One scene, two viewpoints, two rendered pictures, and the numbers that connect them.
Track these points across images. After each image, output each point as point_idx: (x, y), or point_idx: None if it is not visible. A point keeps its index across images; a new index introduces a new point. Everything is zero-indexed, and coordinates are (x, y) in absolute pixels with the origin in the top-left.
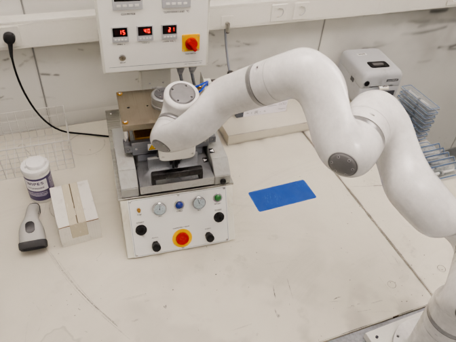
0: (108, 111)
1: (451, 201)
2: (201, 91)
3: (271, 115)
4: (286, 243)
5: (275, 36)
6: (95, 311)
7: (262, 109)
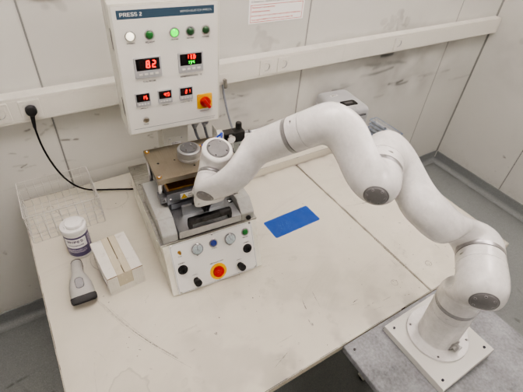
0: (131, 167)
1: (455, 213)
2: None
3: None
4: (304, 261)
5: (263, 87)
6: (155, 349)
7: None
